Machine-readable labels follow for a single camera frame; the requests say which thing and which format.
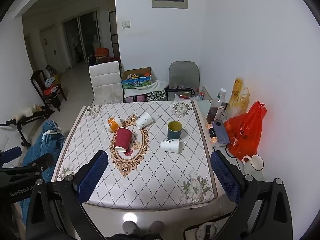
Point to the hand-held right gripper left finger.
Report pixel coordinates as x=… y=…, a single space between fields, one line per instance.
x=92 y=176

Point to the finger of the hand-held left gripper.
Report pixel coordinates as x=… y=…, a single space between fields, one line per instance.
x=41 y=162
x=11 y=153

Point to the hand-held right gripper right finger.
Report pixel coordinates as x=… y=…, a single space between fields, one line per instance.
x=225 y=177

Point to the red paper cup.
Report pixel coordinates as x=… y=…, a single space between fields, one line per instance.
x=123 y=140

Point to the orange paper cup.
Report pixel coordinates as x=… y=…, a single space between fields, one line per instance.
x=113 y=125

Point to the white paper cup black print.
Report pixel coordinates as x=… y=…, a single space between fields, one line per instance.
x=170 y=146

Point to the blue cup yellow inside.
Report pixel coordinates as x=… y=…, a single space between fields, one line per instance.
x=174 y=131

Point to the blue knitted blanket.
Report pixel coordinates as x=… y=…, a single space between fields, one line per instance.
x=42 y=147

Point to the white enamel mug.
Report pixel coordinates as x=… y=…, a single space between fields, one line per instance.
x=255 y=166

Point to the white face mask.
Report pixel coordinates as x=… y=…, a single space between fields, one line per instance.
x=51 y=131

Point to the black folding stand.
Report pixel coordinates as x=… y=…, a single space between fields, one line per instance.
x=32 y=116

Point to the grey smartphone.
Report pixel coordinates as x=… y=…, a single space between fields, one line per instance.
x=220 y=131

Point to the orange plastic bag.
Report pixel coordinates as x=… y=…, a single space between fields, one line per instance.
x=243 y=132

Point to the grey slipper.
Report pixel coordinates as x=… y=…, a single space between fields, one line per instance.
x=157 y=227
x=129 y=227

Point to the floral diamond pattern tablecloth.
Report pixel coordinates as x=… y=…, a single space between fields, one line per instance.
x=160 y=175

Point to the dark wooden chair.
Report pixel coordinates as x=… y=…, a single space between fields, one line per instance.
x=40 y=81

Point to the yellow plastic bag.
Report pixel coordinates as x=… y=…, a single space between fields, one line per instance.
x=237 y=100

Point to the pile of clothes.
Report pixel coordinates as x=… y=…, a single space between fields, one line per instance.
x=51 y=83

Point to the clear bottle white cap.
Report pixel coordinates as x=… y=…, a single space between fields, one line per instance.
x=219 y=97

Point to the pink storage box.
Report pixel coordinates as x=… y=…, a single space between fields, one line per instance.
x=135 y=98

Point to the white padded chair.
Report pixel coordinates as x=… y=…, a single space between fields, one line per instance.
x=105 y=80

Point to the black tripod rod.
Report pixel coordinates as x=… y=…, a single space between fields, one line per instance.
x=180 y=90

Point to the black patterned storage box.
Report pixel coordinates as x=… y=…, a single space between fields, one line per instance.
x=156 y=95

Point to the cardboard box of toys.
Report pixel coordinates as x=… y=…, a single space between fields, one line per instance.
x=137 y=78

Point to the white cloth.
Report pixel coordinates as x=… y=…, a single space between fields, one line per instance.
x=155 y=87

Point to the grey padded chair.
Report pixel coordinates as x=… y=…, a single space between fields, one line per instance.
x=183 y=76

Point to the orange plastic stool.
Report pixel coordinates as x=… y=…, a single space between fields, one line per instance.
x=101 y=52

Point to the white light switch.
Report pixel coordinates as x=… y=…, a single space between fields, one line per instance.
x=126 y=24

